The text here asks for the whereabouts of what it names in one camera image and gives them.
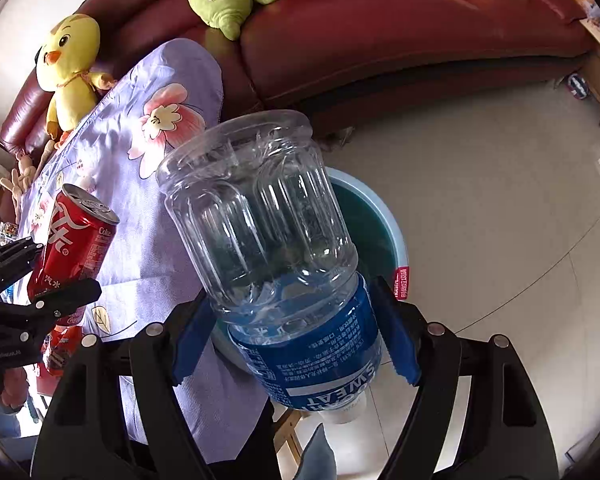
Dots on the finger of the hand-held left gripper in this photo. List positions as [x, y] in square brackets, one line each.
[10, 257]
[65, 300]

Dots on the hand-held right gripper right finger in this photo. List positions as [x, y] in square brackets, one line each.
[397, 335]

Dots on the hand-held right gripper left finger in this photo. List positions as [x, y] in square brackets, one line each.
[194, 342]

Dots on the red soda can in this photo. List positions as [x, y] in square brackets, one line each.
[75, 245]

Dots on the light blue plastic basin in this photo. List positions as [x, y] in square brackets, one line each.
[375, 230]

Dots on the clear plastic bottle blue label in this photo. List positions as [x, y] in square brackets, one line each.
[260, 220]

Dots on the orange snack packet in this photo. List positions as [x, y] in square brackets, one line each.
[60, 350]

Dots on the beige rabbit plush toy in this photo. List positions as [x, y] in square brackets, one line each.
[17, 180]

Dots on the wooden table leg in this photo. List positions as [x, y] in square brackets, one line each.
[287, 435]

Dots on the yellow chick plush toy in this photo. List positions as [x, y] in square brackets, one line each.
[70, 45]

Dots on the purple floral tablecloth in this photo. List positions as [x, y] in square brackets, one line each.
[180, 80]

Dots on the dark red leather sofa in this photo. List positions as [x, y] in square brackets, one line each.
[380, 35]

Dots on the small blue white ball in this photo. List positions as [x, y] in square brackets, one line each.
[577, 86]

